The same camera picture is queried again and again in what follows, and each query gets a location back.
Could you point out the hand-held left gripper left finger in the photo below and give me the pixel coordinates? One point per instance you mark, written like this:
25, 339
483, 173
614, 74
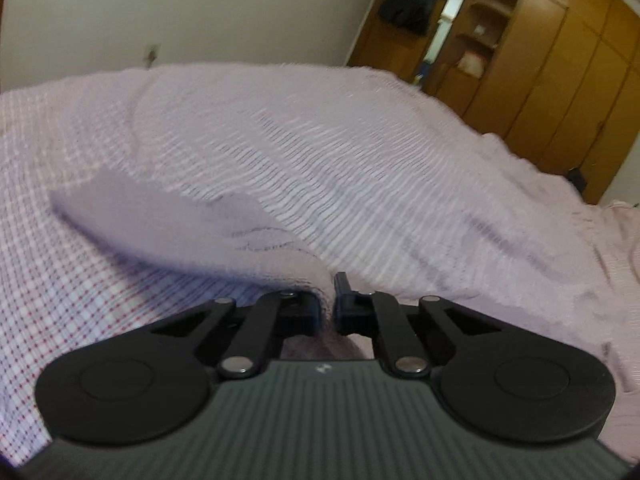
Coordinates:
304, 313

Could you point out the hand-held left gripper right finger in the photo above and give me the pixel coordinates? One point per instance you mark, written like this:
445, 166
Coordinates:
349, 311

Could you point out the pink knitted sweater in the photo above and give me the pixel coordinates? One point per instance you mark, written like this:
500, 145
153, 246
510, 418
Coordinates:
190, 230

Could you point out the pink checked bedspread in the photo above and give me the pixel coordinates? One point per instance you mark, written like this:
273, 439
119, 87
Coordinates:
350, 150

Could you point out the pale folded item on shelf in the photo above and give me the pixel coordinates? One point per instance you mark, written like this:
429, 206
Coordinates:
471, 62

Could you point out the wooden wardrobe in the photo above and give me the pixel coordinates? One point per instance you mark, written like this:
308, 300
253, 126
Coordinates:
545, 60

